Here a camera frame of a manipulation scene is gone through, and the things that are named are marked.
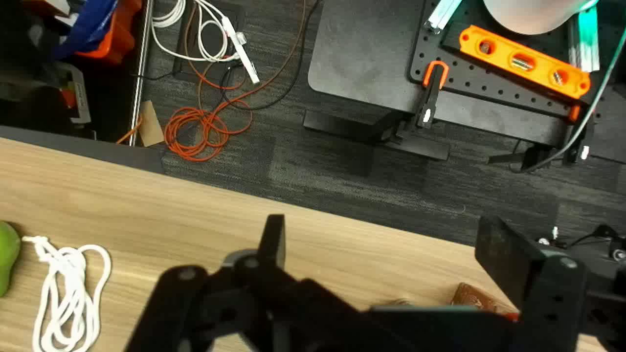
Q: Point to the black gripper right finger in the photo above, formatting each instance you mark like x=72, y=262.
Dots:
x=553, y=299

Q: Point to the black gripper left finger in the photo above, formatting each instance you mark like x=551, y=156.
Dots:
x=215, y=305

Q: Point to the cardboard piece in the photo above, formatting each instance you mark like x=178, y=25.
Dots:
x=150, y=123

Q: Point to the green fruit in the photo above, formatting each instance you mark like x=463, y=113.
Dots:
x=4, y=256

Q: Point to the orange spirit level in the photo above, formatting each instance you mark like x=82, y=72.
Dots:
x=520, y=61

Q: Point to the black pegboard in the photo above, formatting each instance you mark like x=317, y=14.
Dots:
x=469, y=74

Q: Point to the white metal rod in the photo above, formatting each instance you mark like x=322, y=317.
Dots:
x=137, y=64

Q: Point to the pale teal tube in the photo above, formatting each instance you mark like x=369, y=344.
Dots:
x=587, y=39
x=446, y=12

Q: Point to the white round dome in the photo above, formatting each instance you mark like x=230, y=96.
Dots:
x=530, y=12

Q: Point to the blue and orange bag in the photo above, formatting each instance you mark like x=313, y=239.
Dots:
x=97, y=25

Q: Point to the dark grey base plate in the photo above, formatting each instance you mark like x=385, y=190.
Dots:
x=363, y=51

